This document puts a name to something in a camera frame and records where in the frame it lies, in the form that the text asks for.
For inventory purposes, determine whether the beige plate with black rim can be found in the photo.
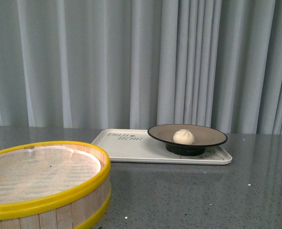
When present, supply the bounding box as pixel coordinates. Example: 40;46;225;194
147;124;228;156

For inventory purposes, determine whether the white steamed bun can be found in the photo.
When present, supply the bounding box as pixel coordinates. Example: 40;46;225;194
173;129;195;145

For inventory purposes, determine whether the yellow rimmed wooden steamer basket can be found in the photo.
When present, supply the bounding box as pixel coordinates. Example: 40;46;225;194
0;141;111;229

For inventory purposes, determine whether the grey pleated curtain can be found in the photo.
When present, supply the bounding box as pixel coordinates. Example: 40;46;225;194
0;0;282;134

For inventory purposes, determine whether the white rectangular bear tray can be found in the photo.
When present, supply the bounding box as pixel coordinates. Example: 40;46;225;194
92;129;232;166

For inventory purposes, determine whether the white steamer liner cloth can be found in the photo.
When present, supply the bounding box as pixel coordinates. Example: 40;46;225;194
0;146;101;204

